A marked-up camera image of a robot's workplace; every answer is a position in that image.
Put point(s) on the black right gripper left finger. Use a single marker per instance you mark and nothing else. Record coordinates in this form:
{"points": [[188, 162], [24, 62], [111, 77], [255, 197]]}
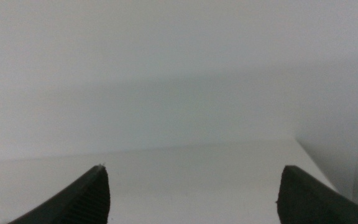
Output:
{"points": [[82, 202]]}

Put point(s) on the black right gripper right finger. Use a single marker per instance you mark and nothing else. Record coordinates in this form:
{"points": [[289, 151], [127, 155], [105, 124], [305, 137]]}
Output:
{"points": [[306, 202]]}

